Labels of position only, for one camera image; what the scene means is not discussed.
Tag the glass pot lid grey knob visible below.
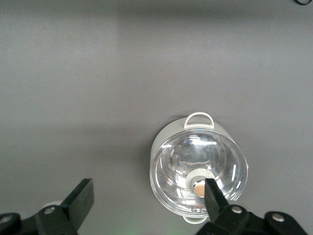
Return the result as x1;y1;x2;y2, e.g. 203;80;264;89
149;128;248;216

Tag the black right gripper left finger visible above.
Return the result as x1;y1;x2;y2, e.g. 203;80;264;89
0;178;95;235

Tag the grey-green cooking pot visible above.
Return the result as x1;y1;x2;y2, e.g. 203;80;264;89
149;112;249;225

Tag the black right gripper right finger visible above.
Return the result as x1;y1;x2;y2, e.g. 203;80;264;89
195;178;308;235

